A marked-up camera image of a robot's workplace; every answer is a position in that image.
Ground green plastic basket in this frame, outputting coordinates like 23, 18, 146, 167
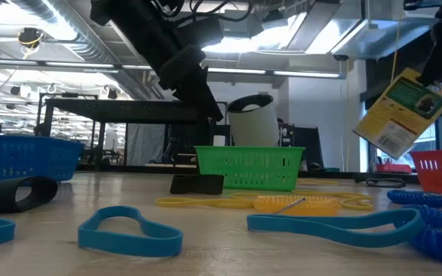
194, 145, 306, 192

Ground black aluminium table frame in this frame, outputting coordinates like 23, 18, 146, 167
74, 164, 421, 183

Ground black reel with yellow cable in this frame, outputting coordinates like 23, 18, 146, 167
16, 26, 46, 53

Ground yellow hanging cord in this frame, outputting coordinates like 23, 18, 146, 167
391, 15, 402, 74

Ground white cylinder with black rim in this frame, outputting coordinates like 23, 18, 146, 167
226, 94, 281, 148

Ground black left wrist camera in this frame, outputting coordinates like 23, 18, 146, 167
189, 15, 225, 49

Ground yellow card package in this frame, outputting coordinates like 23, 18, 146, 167
352, 67, 442, 160

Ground yellow rubber band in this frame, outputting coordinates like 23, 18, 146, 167
296, 177, 340, 187
293, 190, 375, 212
154, 195, 256, 210

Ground red bin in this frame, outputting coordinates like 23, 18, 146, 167
375, 163, 413, 174

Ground grey fabric cover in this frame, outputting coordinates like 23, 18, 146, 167
127, 123, 165, 166

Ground round silver ceiling duct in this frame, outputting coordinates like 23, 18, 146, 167
9, 0, 168, 101

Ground black rectangular block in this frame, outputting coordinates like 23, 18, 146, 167
169, 173, 226, 196

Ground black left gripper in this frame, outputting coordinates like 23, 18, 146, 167
157, 44, 225, 123

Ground black mesh metal shelf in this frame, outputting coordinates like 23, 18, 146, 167
36, 93, 214, 181

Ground long ceiling light bar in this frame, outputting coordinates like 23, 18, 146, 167
0, 57, 347, 80

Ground blue plastic basket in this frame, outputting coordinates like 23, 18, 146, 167
0, 133, 85, 187

